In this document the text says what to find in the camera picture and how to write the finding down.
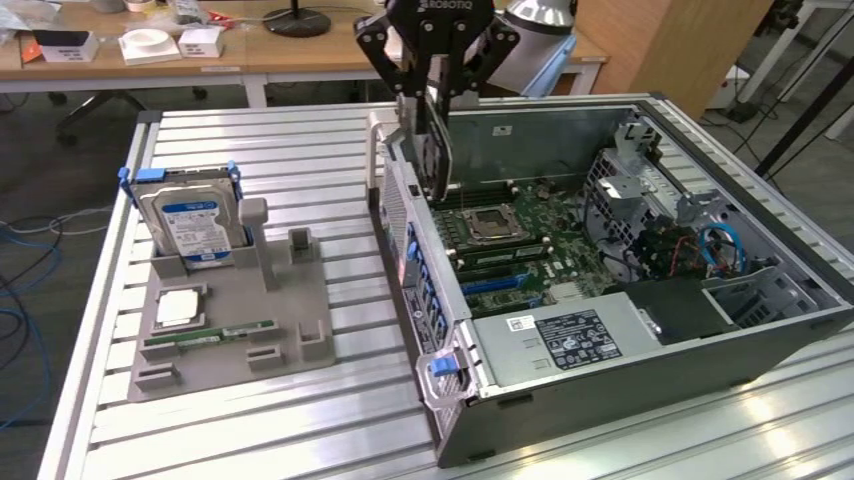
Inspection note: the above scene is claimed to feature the white floor cable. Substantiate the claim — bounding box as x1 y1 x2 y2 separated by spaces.
5 207 112 236

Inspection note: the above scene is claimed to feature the green motherboard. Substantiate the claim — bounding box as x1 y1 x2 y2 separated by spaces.
425 177 619 321

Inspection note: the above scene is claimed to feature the long expansion slot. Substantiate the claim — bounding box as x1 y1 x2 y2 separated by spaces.
462 272 530 297

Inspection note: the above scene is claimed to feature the hard disk with blue caddy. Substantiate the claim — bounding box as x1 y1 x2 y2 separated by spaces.
117 160 241 265

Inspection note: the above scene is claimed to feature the CPU socket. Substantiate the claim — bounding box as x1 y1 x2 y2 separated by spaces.
464 204 530 247

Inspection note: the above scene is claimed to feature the silver CPU chip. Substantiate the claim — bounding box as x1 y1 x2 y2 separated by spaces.
155 289 203 327

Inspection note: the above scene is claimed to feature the white box with black lid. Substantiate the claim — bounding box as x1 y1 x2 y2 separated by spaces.
31 28 101 65

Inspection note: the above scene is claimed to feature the black tripod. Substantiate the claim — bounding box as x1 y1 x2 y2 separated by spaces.
752 19 854 179

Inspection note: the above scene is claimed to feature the grey power supply unit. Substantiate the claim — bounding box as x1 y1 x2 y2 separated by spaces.
463 292 666 399

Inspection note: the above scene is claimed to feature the green RAM stick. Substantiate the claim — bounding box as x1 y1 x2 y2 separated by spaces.
144 319 277 349

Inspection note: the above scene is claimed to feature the blue SATA wire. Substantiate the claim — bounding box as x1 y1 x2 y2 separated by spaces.
698 221 750 279

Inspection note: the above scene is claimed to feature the metal disk bay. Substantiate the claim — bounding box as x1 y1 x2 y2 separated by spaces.
700 267 826 332

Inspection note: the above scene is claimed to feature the grey parts rack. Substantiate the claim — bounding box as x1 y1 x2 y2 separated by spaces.
129 197 335 404

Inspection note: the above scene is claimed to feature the white table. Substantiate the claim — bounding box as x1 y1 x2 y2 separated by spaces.
736 0 854 141

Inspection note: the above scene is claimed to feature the black office chair base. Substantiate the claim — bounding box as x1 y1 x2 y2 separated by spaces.
55 89 148 147

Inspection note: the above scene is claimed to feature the small silver chipset heatsink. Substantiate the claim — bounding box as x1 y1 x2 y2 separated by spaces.
548 282 591 305

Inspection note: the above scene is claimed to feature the wooden cabinet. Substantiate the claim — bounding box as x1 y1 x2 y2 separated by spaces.
592 0 795 121

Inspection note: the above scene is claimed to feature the small Nvidia graphics card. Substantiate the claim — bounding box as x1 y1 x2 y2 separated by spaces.
411 53 462 205

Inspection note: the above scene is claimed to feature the metal drive cage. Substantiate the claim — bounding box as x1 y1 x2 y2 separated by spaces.
584 147 692 254

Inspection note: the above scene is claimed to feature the RAM slot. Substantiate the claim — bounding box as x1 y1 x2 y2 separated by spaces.
436 182 519 195
466 243 554 258
460 253 546 266
432 191 516 204
458 262 535 276

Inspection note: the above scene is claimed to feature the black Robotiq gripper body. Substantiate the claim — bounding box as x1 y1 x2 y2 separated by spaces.
384 0 496 36

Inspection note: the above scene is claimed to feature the wooden desk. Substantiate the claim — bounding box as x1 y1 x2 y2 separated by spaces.
0 0 612 109

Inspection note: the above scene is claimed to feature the plain white box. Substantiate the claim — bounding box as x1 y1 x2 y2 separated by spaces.
176 25 227 60

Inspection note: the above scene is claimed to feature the black monitor stand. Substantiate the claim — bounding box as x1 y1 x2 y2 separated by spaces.
261 0 333 40

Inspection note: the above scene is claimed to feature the black and silver PC case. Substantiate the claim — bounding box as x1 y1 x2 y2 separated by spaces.
365 92 854 469

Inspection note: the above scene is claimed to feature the blue floor cable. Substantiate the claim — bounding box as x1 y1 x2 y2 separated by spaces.
0 219 76 432

